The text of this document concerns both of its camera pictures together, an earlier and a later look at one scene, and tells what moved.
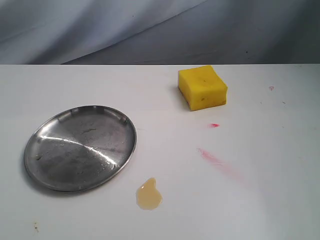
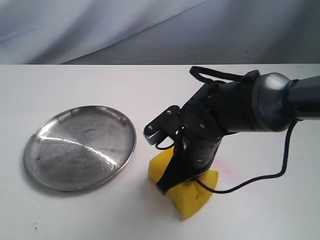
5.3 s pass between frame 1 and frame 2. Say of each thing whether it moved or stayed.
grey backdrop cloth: stayed
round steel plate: stayed
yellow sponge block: moved
